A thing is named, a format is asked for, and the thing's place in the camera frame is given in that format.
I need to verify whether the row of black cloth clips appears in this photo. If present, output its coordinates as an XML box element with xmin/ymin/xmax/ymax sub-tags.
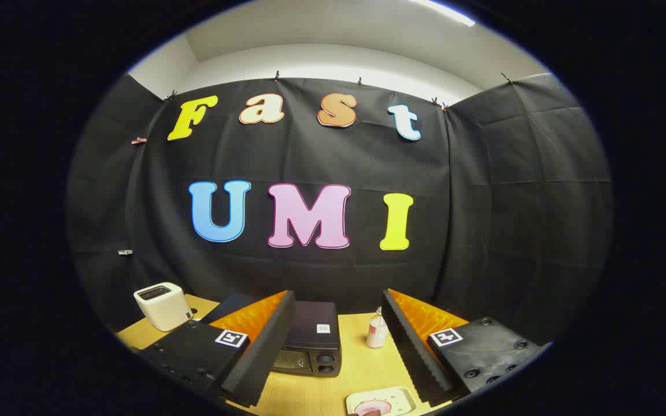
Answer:
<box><xmin>165</xmin><ymin>70</ymin><xmax>516</xmax><ymax>112</ymax></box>

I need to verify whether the white bread toaster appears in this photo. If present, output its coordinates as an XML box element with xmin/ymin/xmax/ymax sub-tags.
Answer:
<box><xmin>134</xmin><ymin>282</ymin><xmax>194</xmax><ymax>332</ymax></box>

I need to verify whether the black toaster oven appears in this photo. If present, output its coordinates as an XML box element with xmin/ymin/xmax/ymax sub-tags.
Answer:
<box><xmin>272</xmin><ymin>300</ymin><xmax>342</xmax><ymax>378</ymax></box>

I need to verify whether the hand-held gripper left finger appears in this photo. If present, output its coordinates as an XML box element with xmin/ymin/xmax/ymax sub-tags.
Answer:
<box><xmin>136</xmin><ymin>290</ymin><xmax>297</xmax><ymax>408</ymax></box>

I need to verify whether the pink ham slice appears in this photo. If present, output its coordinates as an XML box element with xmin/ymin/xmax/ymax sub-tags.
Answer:
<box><xmin>354</xmin><ymin>400</ymin><xmax>393</xmax><ymax>416</ymax></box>

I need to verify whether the cream square plate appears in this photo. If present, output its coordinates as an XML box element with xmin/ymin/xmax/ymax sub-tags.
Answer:
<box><xmin>346</xmin><ymin>386</ymin><xmax>417</xmax><ymax>416</ymax></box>

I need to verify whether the clear bottle pink label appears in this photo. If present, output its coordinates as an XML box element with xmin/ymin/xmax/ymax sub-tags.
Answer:
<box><xmin>367</xmin><ymin>307</ymin><xmax>390</xmax><ymax>349</ymax></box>

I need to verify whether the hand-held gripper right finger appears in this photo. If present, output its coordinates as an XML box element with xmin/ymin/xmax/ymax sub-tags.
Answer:
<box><xmin>381</xmin><ymin>288</ymin><xmax>545</xmax><ymax>406</ymax></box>

